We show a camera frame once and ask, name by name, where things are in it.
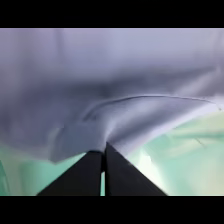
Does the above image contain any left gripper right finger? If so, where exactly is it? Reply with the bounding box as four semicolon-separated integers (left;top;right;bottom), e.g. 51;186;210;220
104;142;168;197

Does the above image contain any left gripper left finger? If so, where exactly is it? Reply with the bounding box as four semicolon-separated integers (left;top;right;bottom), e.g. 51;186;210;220
36;150;103;197

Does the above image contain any light purple shirt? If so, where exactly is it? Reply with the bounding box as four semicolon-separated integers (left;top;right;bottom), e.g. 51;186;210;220
0;28;224;164

